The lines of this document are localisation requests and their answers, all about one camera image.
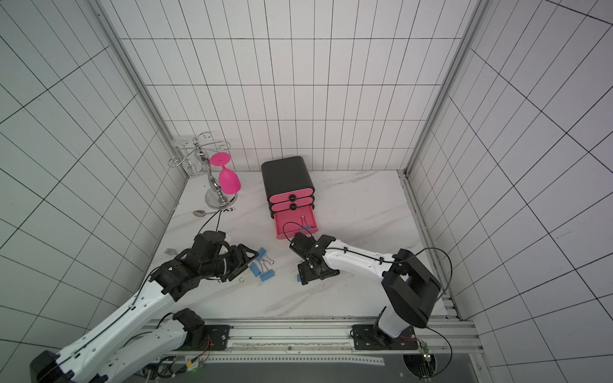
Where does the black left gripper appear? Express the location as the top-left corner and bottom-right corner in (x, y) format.
(201, 244), (260, 283)

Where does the pink bottom drawer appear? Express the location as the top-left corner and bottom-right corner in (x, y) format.
(274, 206), (319, 239)

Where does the pink drawer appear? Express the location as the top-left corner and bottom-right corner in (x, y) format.
(269, 196), (314, 214)
(268, 188), (314, 204)
(274, 206), (319, 239)

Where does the pink top drawer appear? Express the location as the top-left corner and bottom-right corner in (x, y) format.
(268, 188), (314, 204)

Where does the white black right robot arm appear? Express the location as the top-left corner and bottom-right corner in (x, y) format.
(289, 233), (442, 338)

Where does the black drawer cabinet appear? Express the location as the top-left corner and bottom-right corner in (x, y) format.
(261, 156), (315, 206)

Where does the metal spoon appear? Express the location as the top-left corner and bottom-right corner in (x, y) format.
(193, 210), (218, 218)

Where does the magenta plastic wine glass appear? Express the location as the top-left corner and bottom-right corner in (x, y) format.
(210, 153), (242, 195)

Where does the clear wine glass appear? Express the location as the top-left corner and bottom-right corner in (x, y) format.
(168, 137), (204, 177)

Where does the chrome glass rack stand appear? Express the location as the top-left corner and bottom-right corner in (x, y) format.
(194, 131), (238, 210)

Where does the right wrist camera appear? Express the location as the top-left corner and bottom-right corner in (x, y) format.
(289, 232), (317, 259)

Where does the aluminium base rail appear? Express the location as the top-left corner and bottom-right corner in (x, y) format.
(172, 316), (485, 365)

